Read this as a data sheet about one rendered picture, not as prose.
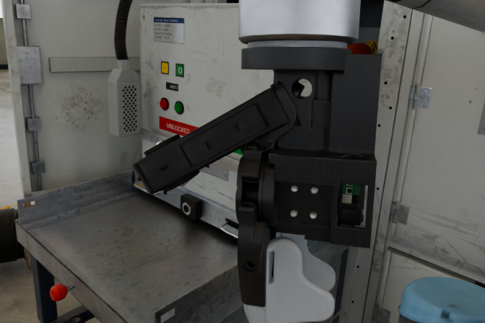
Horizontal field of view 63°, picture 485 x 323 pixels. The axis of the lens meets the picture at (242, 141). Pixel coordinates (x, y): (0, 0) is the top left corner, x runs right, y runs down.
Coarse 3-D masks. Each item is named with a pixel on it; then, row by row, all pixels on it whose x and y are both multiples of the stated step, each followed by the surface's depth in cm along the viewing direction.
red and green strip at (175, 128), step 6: (162, 120) 107; (168, 120) 105; (174, 120) 104; (162, 126) 107; (168, 126) 106; (174, 126) 104; (180, 126) 102; (186, 126) 101; (192, 126) 99; (174, 132) 104; (180, 132) 103; (186, 132) 101; (240, 150) 90
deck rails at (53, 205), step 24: (48, 192) 101; (72, 192) 106; (96, 192) 112; (120, 192) 118; (144, 192) 120; (24, 216) 98; (48, 216) 102; (312, 240) 96; (216, 288) 71; (192, 312) 68
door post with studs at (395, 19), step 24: (384, 0) 97; (384, 24) 98; (384, 48) 99; (384, 72) 99; (384, 96) 100; (384, 120) 101; (384, 144) 102; (384, 168) 104; (360, 264) 113; (360, 288) 115; (360, 312) 116
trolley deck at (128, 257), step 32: (64, 224) 99; (96, 224) 100; (128, 224) 101; (160, 224) 102; (192, 224) 103; (64, 256) 86; (96, 256) 87; (128, 256) 87; (160, 256) 88; (192, 256) 89; (224, 256) 89; (320, 256) 94; (96, 288) 76; (128, 288) 77; (160, 288) 77; (192, 288) 78; (128, 320) 69; (224, 320) 70
